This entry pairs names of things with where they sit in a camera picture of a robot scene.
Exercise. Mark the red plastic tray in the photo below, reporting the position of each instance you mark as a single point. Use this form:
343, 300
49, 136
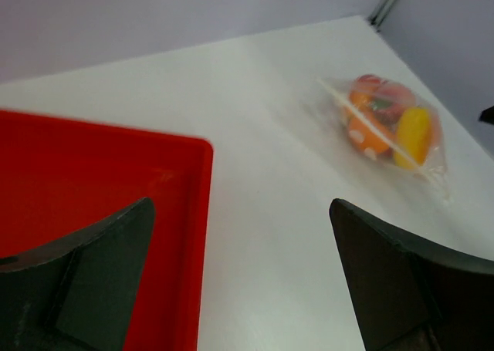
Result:
60, 175

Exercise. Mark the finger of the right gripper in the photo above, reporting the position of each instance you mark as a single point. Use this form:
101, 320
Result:
487, 116

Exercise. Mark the yellow orange mango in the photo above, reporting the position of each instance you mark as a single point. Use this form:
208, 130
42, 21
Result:
413, 133

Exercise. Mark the orange persimmon fruit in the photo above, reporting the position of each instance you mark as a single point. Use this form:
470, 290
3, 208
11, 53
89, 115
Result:
365, 140

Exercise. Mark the pink peach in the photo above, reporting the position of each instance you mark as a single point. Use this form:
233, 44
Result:
386, 89

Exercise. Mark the clear dotted zip bag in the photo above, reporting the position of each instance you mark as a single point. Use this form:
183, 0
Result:
354, 99

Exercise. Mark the right aluminium frame post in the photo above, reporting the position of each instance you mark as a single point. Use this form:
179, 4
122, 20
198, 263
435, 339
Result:
380, 12

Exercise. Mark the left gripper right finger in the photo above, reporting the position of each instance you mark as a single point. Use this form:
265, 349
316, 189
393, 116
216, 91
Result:
409, 293

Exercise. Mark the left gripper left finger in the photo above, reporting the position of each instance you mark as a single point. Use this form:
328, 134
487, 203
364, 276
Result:
77, 292

